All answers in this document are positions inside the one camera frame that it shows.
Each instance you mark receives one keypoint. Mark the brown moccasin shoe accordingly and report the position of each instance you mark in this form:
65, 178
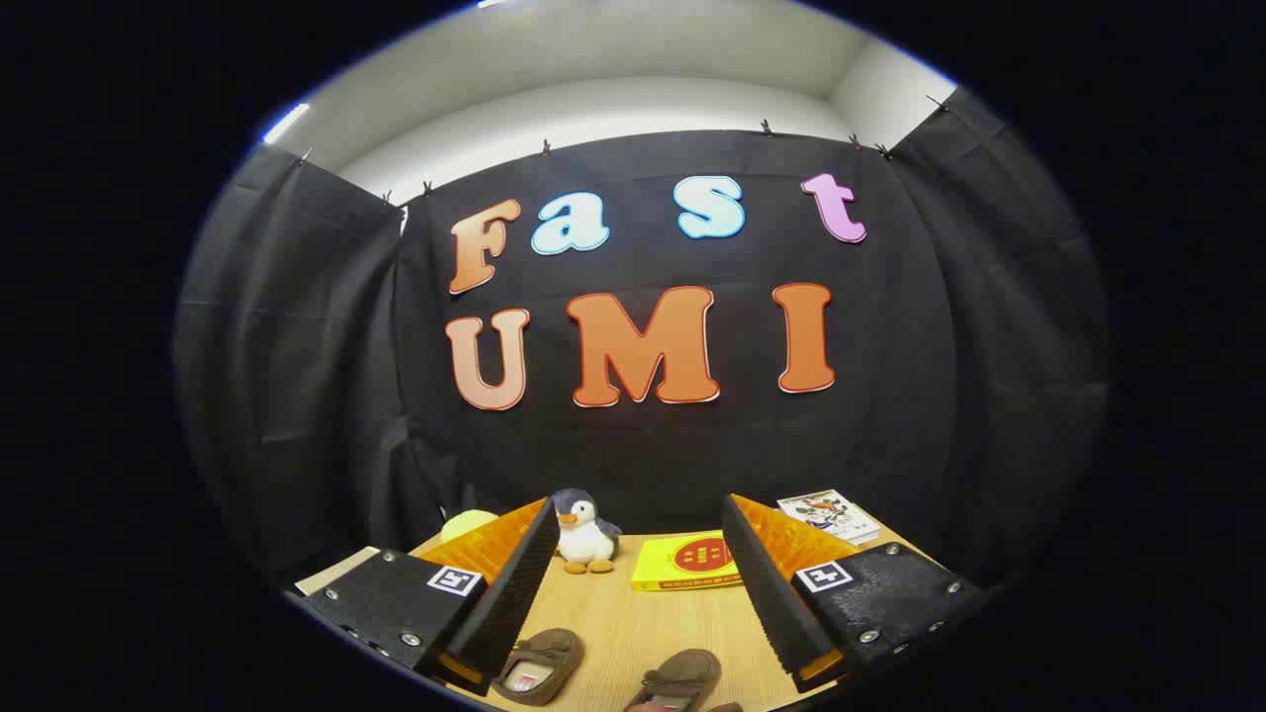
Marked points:
682, 672
544, 658

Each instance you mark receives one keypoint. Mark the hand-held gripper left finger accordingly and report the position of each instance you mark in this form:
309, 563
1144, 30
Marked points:
514, 593

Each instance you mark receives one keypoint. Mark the cream fabric storage box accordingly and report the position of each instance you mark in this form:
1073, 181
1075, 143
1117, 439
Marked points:
341, 569

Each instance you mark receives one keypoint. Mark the ceiling light strip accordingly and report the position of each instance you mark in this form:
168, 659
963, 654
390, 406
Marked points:
286, 123

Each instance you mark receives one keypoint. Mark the yellow book with red circle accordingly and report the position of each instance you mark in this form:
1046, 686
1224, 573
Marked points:
682, 564

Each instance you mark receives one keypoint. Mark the penguin plush toy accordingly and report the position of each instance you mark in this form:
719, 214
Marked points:
586, 539

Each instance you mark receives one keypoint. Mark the yellow bun plush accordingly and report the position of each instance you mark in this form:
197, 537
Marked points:
465, 522

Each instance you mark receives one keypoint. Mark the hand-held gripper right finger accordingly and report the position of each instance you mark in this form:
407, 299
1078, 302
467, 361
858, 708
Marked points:
771, 583

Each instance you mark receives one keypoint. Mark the row of small cloth clips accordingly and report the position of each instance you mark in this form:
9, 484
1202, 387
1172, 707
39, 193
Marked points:
766, 129

